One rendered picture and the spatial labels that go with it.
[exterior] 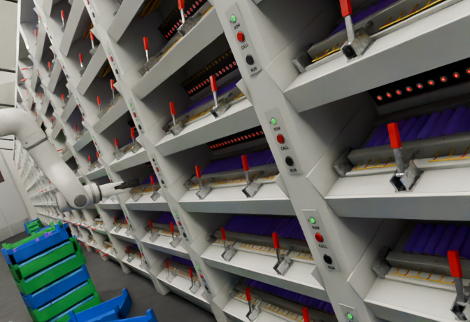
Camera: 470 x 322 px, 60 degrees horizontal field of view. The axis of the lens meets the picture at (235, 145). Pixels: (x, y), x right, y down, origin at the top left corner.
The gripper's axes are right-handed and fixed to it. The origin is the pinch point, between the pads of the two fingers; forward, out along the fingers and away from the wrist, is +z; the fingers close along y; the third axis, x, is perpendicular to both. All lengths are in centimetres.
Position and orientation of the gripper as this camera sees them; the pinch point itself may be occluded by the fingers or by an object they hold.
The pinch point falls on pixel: (133, 183)
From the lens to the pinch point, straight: 182.0
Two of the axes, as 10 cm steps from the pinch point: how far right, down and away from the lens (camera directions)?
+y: 4.8, -1.3, -8.7
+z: 8.4, -2.1, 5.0
